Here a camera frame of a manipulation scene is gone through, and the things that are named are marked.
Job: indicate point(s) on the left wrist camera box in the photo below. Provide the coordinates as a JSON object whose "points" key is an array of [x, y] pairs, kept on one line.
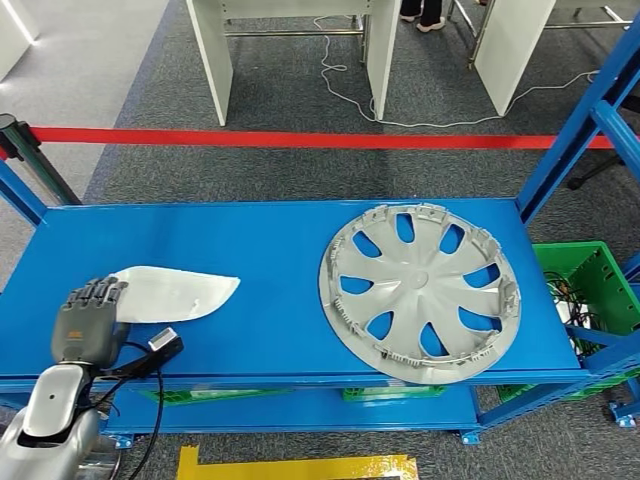
{"points": [[164, 341]]}

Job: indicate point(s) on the white plastic car part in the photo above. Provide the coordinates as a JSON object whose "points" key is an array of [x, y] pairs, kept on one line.
{"points": [[170, 295]]}

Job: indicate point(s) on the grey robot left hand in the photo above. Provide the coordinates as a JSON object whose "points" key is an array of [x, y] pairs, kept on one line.
{"points": [[90, 334]]}

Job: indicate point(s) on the person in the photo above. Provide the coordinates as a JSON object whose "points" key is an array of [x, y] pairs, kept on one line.
{"points": [[430, 25]]}

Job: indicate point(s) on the black office chair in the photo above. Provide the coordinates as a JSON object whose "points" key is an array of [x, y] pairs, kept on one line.
{"points": [[595, 173]]}

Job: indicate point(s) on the chrome stanchion post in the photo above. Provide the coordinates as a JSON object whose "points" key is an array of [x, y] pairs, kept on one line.
{"points": [[40, 169]]}

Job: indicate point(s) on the grey plastic hubcap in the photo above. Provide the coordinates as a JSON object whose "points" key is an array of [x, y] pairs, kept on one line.
{"points": [[420, 285]]}

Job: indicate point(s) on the white plinth with light strips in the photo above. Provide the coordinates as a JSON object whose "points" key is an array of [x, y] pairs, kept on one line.
{"points": [[15, 46]]}

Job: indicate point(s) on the green plastic crate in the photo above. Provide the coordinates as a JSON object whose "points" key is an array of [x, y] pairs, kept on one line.
{"points": [[600, 278], [200, 397], [390, 394]]}

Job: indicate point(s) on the white power adapter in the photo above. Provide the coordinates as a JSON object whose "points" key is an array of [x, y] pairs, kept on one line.
{"points": [[564, 312]]}

